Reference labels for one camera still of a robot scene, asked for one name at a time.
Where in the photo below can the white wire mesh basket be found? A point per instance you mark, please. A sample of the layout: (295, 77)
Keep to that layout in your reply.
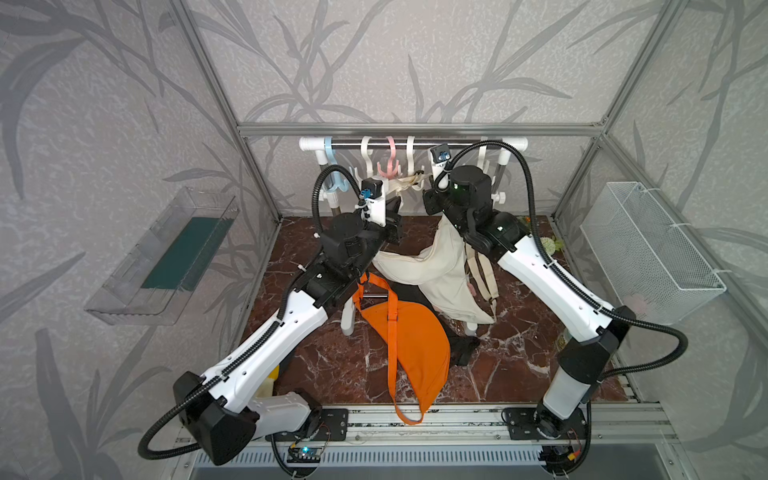
(641, 249)

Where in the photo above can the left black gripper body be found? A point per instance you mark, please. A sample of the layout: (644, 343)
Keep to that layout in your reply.
(391, 223)

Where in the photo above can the white plastic hook left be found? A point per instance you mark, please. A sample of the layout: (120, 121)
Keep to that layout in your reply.
(370, 167)

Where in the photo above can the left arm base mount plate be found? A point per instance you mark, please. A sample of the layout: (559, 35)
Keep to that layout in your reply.
(325, 424)

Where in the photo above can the aluminium front rail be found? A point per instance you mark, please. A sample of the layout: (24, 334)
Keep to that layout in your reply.
(481, 424)

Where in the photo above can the white plastic hook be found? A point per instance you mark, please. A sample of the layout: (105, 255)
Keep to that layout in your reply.
(483, 161)
(370, 167)
(413, 178)

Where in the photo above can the pink plastic hook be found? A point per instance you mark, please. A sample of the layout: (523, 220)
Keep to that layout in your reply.
(392, 169)

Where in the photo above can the orange crescent bag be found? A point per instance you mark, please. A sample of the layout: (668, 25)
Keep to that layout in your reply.
(416, 344)

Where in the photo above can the clear acrylic wall shelf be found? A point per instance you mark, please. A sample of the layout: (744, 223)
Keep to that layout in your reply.
(155, 281)

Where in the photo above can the cream crescent bag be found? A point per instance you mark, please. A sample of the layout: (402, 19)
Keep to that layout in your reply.
(441, 273)

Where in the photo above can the pink item in basket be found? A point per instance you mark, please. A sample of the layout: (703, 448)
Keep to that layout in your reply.
(637, 303)

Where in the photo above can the cream bag with brown-striped strap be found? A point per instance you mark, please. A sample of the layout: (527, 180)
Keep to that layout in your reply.
(481, 271)

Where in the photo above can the black bag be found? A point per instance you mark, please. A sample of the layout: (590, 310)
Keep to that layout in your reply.
(461, 347)

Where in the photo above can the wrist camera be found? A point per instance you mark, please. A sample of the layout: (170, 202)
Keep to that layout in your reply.
(440, 156)
(373, 191)

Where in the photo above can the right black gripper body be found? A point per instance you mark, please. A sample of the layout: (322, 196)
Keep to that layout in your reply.
(435, 201)

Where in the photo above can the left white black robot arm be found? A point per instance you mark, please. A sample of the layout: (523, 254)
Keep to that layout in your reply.
(217, 412)

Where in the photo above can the white and steel clothes rack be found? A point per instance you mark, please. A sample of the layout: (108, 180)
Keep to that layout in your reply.
(324, 148)

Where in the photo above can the white plastic hook middle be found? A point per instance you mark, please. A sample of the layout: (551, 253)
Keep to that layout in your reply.
(413, 178)

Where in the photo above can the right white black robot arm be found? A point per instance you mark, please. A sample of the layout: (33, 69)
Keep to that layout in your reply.
(462, 194)

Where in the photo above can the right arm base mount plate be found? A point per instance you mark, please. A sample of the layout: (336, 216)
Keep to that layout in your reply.
(528, 423)

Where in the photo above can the yellow black work glove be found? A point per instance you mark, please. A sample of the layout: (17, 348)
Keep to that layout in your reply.
(266, 389)

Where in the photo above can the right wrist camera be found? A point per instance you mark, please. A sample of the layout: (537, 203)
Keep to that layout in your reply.
(440, 156)

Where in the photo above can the white plastic hook right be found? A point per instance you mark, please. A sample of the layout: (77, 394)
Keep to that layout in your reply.
(483, 161)

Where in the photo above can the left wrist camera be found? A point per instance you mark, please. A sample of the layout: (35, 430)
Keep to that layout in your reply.
(373, 191)

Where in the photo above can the white pot with artificial plant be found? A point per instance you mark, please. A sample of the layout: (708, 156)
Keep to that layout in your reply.
(549, 240)

